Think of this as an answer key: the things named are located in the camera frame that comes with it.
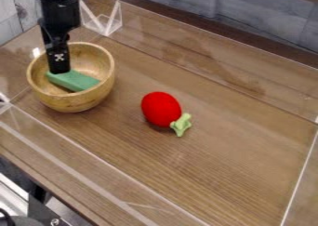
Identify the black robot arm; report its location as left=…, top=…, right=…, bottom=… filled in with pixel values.
left=37, top=0, right=80, bottom=74

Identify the light wooden bowl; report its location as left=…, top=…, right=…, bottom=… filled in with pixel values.
left=26, top=42, right=115, bottom=113

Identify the red plush strawberry toy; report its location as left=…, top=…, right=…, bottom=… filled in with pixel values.
left=140, top=92, right=191, bottom=137

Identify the green rectangular block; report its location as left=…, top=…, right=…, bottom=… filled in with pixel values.
left=45, top=70, right=99, bottom=92

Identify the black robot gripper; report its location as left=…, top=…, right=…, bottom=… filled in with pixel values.
left=38, top=0, right=80, bottom=74

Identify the clear acrylic enclosure wall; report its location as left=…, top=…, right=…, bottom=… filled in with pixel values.
left=0, top=5, right=318, bottom=226

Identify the black metal table bracket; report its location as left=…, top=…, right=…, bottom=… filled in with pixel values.
left=26, top=186, right=71, bottom=226

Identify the clear acrylic corner bracket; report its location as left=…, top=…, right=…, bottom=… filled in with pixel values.
left=79, top=0, right=123, bottom=36

